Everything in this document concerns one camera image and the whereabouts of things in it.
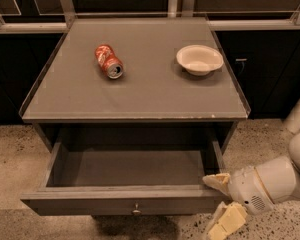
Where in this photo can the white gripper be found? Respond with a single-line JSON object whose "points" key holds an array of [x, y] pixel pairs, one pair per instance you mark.
{"points": [[246, 188]]}

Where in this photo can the grey top drawer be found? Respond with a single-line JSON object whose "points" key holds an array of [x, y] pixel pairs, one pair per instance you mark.
{"points": [[88, 181]]}

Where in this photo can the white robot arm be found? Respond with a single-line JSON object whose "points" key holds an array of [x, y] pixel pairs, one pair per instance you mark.
{"points": [[281, 176]]}

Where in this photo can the grey drawer cabinet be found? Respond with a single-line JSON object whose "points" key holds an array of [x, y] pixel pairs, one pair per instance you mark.
{"points": [[153, 87]]}

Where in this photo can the white paper bowl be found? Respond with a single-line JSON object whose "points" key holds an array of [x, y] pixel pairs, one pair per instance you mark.
{"points": [[199, 60]]}

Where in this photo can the red soda can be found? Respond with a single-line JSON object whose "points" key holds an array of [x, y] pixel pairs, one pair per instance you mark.
{"points": [[108, 62]]}

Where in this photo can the metal railing frame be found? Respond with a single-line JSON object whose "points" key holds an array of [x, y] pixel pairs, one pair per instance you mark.
{"points": [[39, 16]]}

